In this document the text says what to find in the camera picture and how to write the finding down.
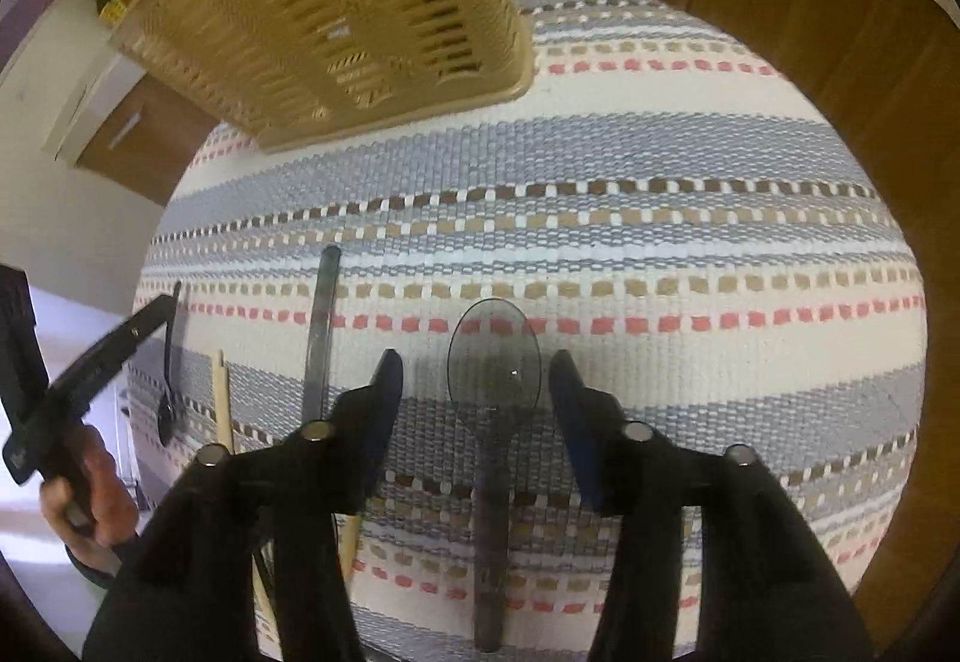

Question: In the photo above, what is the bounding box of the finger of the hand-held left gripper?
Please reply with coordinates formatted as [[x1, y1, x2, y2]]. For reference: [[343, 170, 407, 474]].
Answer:
[[45, 293, 181, 408]]

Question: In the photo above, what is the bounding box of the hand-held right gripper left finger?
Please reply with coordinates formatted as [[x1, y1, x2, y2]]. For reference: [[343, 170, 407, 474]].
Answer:
[[82, 348, 406, 662]]

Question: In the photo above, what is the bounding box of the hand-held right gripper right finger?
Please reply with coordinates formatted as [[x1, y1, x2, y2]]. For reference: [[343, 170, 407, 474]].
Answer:
[[547, 348, 875, 662]]

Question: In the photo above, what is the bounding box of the small black spoon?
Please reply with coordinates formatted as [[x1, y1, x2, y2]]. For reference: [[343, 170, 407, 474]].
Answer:
[[157, 281, 183, 447]]

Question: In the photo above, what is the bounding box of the clear grey plastic spoon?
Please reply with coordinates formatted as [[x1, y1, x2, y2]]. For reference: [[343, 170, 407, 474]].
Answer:
[[448, 296, 542, 655]]

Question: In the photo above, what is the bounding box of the clear grey plastic utensil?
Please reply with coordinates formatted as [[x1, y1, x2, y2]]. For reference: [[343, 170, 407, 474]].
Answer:
[[302, 245, 342, 424]]

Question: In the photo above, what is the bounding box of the wooden chopstick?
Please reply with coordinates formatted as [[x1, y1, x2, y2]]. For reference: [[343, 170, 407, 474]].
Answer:
[[340, 514, 362, 589], [216, 349, 280, 640]]

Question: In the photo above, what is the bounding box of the person's left hand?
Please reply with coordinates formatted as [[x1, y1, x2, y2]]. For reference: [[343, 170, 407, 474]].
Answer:
[[37, 422, 141, 574]]

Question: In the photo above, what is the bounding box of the striped woven table mat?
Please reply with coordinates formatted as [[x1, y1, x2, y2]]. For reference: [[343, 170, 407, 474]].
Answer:
[[124, 0, 929, 662]]

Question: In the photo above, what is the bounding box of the metal cabinet handle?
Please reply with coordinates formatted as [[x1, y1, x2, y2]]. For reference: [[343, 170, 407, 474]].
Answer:
[[107, 113, 143, 151]]

